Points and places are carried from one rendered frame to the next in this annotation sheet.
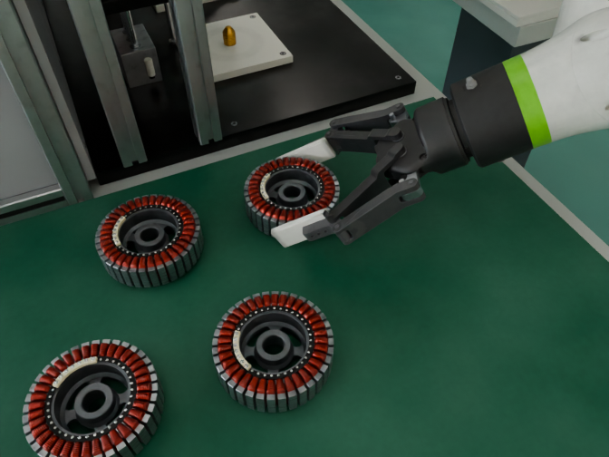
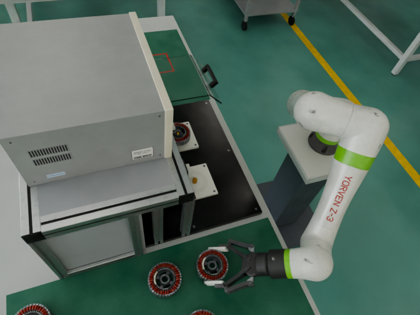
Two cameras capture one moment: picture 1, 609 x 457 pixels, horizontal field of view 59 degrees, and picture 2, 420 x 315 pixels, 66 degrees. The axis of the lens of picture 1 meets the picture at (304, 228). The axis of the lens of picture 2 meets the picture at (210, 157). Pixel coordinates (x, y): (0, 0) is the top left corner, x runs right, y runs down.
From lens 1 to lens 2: 0.70 m
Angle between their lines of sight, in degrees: 6
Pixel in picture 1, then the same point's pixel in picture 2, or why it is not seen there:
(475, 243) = (269, 291)
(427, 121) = (259, 264)
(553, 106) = (294, 274)
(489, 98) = (277, 266)
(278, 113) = (210, 223)
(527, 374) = not seen: outside the picture
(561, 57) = (299, 262)
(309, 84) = (222, 208)
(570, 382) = not seen: outside the picture
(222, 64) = not seen: hidden behind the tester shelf
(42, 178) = (129, 250)
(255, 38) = (204, 180)
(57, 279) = (133, 290)
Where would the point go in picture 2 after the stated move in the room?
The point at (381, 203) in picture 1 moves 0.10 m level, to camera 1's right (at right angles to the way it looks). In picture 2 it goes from (240, 286) to (271, 290)
